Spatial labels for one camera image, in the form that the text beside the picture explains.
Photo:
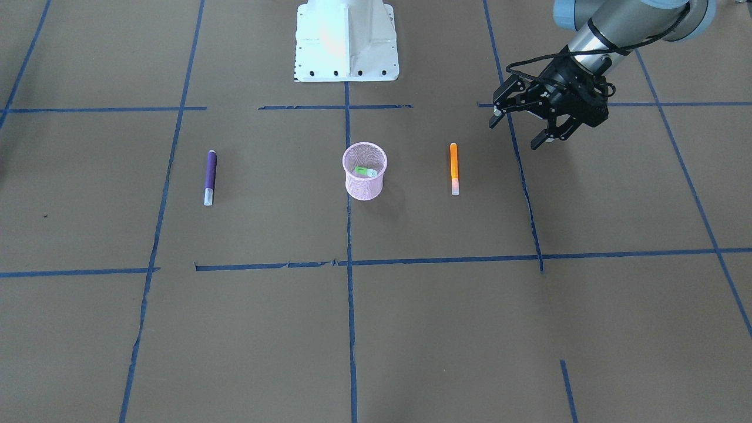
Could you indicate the green highlighter pen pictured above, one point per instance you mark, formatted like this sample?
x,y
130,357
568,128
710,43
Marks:
x,y
365,172

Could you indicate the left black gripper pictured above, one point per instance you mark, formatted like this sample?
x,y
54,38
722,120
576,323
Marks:
x,y
565,81

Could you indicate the pink mesh pen holder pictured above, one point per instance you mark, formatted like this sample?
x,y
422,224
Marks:
x,y
364,164

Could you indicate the purple highlighter pen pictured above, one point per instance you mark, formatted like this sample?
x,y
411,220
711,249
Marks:
x,y
210,178

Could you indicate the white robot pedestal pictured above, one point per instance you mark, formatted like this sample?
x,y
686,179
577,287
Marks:
x,y
343,41

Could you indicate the orange highlighter pen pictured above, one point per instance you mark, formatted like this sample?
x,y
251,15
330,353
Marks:
x,y
454,169

